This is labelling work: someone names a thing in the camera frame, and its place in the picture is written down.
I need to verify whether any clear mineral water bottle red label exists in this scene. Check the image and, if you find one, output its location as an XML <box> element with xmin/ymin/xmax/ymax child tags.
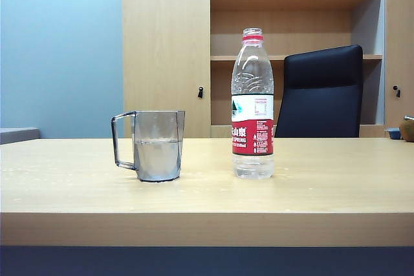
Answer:
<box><xmin>231</xmin><ymin>27</ymin><xmax>276</xmax><ymax>180</ymax></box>

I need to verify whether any grey transparent plastic mug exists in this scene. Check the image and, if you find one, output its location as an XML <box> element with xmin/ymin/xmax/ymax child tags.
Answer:
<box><xmin>111</xmin><ymin>110</ymin><xmax>186</xmax><ymax>183</ymax></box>

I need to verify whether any light wood bookshelf cabinet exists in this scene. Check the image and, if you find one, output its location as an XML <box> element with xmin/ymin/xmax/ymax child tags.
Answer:
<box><xmin>122</xmin><ymin>0</ymin><xmax>414</xmax><ymax>139</ymax></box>

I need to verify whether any black office chair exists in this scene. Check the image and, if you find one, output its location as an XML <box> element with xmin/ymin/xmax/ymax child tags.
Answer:
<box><xmin>274</xmin><ymin>44</ymin><xmax>364</xmax><ymax>138</ymax></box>

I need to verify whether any small blue cup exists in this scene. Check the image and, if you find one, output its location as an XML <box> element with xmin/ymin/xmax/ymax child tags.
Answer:
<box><xmin>384</xmin><ymin>127</ymin><xmax>404</xmax><ymax>140</ymax></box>

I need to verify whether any grey box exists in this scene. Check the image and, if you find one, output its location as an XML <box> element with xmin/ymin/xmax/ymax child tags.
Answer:
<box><xmin>0</xmin><ymin>127</ymin><xmax>41</xmax><ymax>145</ymax></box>

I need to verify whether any olive brown round object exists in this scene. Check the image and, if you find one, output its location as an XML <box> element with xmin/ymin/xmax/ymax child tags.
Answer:
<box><xmin>398</xmin><ymin>114</ymin><xmax>414</xmax><ymax>143</ymax></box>

